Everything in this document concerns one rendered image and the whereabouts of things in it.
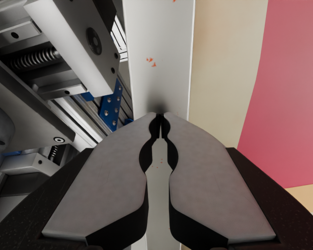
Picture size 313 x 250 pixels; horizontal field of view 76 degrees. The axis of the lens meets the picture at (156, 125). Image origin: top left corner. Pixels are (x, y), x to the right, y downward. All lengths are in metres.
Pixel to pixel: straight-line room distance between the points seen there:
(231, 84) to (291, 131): 0.07
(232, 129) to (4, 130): 0.27
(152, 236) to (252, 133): 0.14
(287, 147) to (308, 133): 0.02
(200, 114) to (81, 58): 0.16
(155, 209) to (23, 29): 0.23
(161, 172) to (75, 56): 0.18
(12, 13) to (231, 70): 0.23
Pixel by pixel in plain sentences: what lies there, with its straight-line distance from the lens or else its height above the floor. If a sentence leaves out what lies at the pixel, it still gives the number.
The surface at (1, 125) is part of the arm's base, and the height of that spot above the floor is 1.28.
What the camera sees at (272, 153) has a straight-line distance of 0.22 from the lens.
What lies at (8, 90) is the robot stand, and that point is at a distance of 0.28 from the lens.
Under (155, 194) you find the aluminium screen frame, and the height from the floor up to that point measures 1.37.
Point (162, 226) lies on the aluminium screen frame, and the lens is 0.22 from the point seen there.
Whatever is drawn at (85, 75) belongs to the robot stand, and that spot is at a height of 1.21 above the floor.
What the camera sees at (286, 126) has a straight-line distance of 0.21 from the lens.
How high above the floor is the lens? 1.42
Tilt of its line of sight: 36 degrees down
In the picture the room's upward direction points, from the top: 179 degrees counter-clockwise
